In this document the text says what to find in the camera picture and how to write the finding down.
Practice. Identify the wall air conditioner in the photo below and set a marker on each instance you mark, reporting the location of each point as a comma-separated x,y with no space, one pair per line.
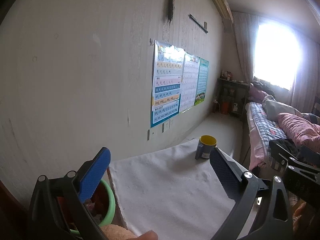
224,10

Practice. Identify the black hanging wall strip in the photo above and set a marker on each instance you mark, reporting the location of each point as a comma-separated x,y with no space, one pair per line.
169,10

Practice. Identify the tan plush towel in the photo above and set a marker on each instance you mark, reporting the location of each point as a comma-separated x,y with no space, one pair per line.
115,232

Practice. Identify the white table cloth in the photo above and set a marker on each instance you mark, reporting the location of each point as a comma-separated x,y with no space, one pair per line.
170,193

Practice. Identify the bright window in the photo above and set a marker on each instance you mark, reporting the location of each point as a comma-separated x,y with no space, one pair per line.
277,54

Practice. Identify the bed with plaid sheet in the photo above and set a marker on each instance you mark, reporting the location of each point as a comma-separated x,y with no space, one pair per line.
262,131

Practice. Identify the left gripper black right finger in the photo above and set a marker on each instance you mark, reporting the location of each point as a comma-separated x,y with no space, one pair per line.
273,220

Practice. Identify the sheer curtain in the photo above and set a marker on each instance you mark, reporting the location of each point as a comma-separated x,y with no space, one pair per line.
306,84

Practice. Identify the pink quilt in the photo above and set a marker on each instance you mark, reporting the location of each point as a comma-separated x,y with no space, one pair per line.
301,131

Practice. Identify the green chart wall poster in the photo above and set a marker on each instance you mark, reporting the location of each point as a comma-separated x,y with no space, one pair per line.
202,81

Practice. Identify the black wall rail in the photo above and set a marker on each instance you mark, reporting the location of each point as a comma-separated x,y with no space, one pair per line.
201,26

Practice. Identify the person right hand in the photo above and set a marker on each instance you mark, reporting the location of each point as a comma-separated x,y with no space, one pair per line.
306,223

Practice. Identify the grey pillow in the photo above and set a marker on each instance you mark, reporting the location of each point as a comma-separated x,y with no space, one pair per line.
273,108

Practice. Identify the dark mug yellow inside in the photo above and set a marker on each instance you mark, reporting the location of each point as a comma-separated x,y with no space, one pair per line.
205,145

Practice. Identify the green rimmed red trash bin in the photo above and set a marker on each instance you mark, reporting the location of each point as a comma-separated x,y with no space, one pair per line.
102,206

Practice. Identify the blue pinyin wall poster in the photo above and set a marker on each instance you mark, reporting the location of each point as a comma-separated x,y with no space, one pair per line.
167,81

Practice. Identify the white chart wall poster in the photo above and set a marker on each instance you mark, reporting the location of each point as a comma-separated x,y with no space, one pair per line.
189,81

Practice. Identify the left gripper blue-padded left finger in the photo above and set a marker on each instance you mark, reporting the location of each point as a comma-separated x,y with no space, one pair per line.
73,188

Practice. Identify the dark side shelf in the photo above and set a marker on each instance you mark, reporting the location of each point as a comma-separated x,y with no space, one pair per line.
231,97

